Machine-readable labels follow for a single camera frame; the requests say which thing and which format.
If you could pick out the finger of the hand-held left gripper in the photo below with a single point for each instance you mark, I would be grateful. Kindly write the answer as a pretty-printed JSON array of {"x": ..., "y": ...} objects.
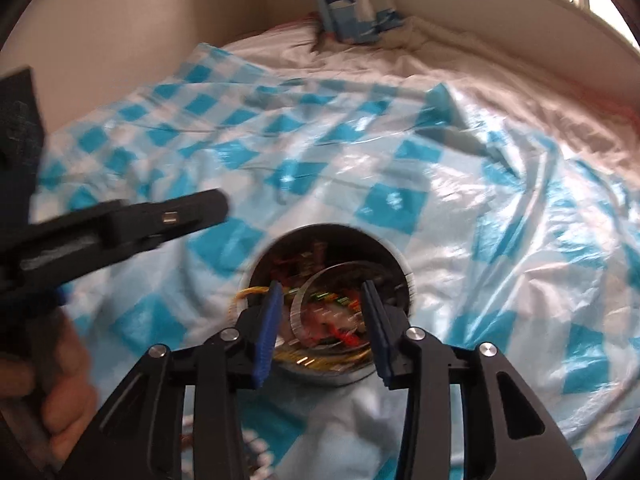
[{"x": 190, "y": 212}]

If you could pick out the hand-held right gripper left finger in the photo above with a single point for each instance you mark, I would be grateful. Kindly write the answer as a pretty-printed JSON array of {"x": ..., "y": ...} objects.
[{"x": 265, "y": 330}]

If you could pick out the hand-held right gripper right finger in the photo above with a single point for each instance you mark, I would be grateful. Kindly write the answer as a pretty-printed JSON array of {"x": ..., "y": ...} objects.
[{"x": 375, "y": 330}]

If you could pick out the round metal tin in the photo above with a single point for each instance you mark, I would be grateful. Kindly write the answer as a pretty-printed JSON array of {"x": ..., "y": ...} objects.
[{"x": 325, "y": 232}]

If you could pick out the heap of mixed jewelry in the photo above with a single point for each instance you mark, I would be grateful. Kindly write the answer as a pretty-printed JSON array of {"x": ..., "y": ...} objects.
[{"x": 325, "y": 310}]

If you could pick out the person's left hand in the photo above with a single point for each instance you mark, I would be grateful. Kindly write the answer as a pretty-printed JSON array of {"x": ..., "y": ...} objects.
[{"x": 70, "y": 410}]

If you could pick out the silver bangle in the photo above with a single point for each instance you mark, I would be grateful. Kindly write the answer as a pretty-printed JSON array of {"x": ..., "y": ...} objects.
[{"x": 296, "y": 312}]

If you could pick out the blue checkered plastic sheet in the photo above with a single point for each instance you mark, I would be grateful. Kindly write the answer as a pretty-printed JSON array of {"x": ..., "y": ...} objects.
[{"x": 450, "y": 185}]

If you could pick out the blue patterned curtain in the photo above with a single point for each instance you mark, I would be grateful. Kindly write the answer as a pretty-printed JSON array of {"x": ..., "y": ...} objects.
[{"x": 340, "y": 0}]

